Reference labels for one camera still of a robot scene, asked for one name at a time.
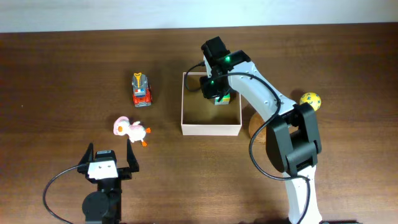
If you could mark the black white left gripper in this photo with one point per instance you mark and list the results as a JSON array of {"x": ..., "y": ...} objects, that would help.
[{"x": 125, "y": 173}]

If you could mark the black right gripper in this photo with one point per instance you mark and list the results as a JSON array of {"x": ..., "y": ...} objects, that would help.
[{"x": 208, "y": 93}]

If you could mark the colourful two-by-two puzzle cube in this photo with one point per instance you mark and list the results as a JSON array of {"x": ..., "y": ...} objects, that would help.
[{"x": 222, "y": 100}]

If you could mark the red grey toy fire truck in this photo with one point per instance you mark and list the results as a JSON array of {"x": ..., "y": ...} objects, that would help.
[{"x": 141, "y": 90}]

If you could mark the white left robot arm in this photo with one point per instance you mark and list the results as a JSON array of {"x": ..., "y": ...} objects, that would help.
[{"x": 104, "y": 205}]

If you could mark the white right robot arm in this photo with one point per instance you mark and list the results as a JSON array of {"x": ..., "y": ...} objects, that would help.
[{"x": 292, "y": 136}]

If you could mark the white pink duck toy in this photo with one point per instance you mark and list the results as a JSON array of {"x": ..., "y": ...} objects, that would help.
[{"x": 135, "y": 131}]

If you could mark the pink open cardboard box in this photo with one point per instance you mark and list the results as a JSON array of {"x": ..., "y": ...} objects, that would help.
[{"x": 202, "y": 117}]

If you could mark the yellow ball with blue letters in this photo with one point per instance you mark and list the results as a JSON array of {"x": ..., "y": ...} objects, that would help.
[{"x": 312, "y": 99}]

